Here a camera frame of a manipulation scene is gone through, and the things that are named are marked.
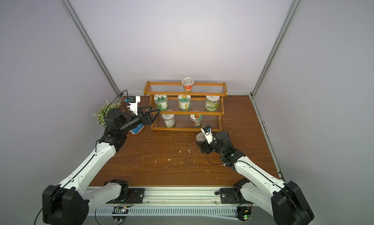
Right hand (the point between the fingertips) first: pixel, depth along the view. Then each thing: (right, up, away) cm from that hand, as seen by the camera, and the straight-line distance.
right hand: (203, 135), depth 82 cm
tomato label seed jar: (-4, +8, +12) cm, 15 cm away
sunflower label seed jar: (-11, +19, +4) cm, 23 cm away
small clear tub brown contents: (-1, -1, 0) cm, 2 cm away
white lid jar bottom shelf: (-22, +8, +11) cm, 25 cm away
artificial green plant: (-63, +15, +7) cm, 65 cm away
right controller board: (+19, -35, -14) cm, 42 cm away
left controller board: (-43, -38, -10) cm, 58 cm away
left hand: (-24, +15, -11) cm, 30 cm away
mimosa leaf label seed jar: (-25, +19, +4) cm, 32 cm away
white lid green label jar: (+6, +19, +4) cm, 20 cm away
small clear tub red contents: (-9, +30, -2) cm, 31 cm away
